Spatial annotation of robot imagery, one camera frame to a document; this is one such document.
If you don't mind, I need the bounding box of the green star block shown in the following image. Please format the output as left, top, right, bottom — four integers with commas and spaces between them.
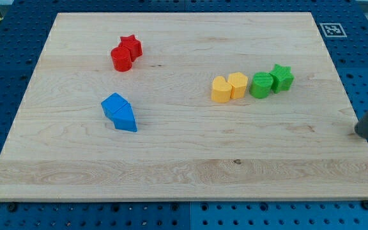
270, 64, 295, 93

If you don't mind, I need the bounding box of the yellow heart block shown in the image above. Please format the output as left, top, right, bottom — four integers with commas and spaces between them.
211, 76, 232, 103

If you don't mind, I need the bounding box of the blue cube block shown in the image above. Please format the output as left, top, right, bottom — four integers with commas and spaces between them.
101, 93, 128, 120

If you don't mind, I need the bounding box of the blue triangular prism block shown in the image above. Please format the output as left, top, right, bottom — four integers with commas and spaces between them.
111, 103, 137, 132

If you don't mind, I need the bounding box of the light wooden board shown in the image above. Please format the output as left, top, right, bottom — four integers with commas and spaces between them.
0, 12, 368, 202

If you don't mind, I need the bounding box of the red cylinder block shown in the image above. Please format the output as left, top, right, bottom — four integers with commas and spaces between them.
111, 47, 132, 72

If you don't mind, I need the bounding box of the red star block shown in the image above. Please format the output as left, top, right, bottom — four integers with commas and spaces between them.
118, 34, 142, 62

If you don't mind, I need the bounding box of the green cylinder block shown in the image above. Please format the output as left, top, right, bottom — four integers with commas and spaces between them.
249, 72, 273, 98

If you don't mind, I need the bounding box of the white fiducial marker tag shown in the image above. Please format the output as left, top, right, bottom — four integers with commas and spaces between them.
319, 22, 347, 38

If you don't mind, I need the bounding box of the yellow pentagon block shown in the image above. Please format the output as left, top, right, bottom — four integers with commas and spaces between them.
227, 72, 249, 99

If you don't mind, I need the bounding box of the black screw bolt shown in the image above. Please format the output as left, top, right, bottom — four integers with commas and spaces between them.
6, 203, 17, 212
361, 200, 368, 210

